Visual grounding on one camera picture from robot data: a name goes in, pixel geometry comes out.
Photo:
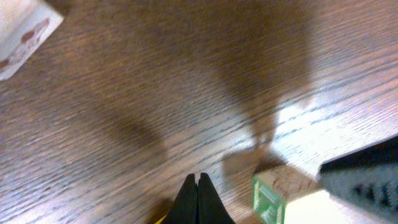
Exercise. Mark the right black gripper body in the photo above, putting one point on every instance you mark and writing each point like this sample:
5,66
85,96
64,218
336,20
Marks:
366,178

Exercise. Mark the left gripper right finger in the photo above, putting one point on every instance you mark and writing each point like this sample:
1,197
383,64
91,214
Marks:
210,207

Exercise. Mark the plain wooden block middle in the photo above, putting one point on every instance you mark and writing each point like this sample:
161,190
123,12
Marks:
25,25

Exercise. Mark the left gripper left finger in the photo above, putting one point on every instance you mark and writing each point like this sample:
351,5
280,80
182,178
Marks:
185,206

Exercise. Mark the red E wooden block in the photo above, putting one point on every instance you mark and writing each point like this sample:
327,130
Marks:
274,188

